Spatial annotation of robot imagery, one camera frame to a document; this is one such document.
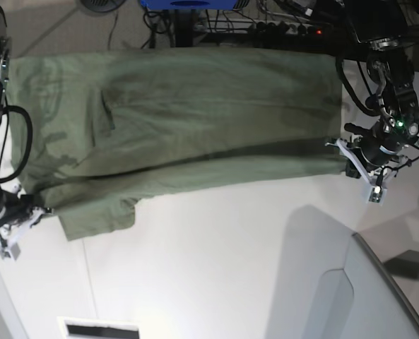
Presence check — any blue bin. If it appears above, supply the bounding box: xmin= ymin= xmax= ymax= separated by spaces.
xmin=141 ymin=0 xmax=237 ymax=11

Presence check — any green t-shirt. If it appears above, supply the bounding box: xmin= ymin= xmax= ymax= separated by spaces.
xmin=7 ymin=47 xmax=343 ymax=241

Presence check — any black power strip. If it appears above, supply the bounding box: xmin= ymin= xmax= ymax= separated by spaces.
xmin=256 ymin=21 xmax=324 ymax=37

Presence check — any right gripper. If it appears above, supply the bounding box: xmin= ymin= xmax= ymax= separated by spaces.
xmin=0 ymin=189 xmax=31 ymax=227

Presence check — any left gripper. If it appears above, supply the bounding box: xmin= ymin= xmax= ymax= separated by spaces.
xmin=344 ymin=107 xmax=419 ymax=179

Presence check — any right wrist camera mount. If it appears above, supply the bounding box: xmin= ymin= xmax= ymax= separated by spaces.
xmin=0 ymin=206 xmax=53 ymax=261

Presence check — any grey monitor edge panel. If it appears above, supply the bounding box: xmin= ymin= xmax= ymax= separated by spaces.
xmin=353 ymin=233 xmax=419 ymax=337

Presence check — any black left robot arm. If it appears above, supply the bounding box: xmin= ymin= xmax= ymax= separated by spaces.
xmin=336 ymin=1 xmax=419 ymax=179

